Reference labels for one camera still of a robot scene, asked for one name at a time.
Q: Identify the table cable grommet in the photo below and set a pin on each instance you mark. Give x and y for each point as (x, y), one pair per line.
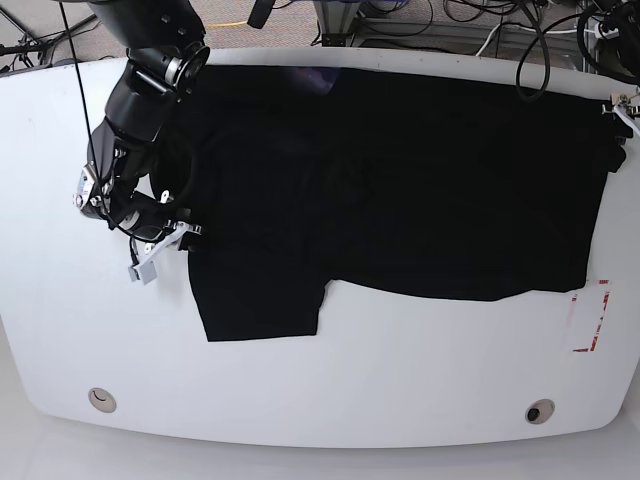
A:
(102, 400)
(540, 411)

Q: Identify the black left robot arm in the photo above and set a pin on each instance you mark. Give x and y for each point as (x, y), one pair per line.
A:
(622, 16)

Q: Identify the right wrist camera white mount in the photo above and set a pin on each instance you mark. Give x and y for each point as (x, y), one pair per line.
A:
(143, 253)

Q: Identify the white power strip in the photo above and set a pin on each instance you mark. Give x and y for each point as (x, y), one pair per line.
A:
(607, 33)

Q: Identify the left table cable grommet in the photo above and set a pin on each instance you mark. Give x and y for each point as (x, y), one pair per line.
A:
(102, 400)

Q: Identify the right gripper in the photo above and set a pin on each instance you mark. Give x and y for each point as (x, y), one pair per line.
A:
(148, 225)

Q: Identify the red tape rectangle marking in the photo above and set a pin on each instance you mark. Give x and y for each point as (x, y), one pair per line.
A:
(586, 315)

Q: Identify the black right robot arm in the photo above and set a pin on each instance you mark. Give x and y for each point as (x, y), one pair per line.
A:
(164, 42)

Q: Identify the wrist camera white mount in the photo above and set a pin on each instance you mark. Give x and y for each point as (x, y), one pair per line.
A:
(143, 253)
(624, 106)

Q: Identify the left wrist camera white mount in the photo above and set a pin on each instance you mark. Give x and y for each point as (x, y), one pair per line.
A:
(624, 106)

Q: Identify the right table cable grommet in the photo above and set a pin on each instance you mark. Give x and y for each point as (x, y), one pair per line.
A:
(540, 411)

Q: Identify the aluminium frame post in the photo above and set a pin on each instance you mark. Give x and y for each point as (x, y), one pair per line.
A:
(335, 19)

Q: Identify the black tripod stand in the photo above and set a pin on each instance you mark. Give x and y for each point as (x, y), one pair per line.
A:
(31, 31)

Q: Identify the black T-shirt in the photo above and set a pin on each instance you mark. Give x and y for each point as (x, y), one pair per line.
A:
(409, 184)

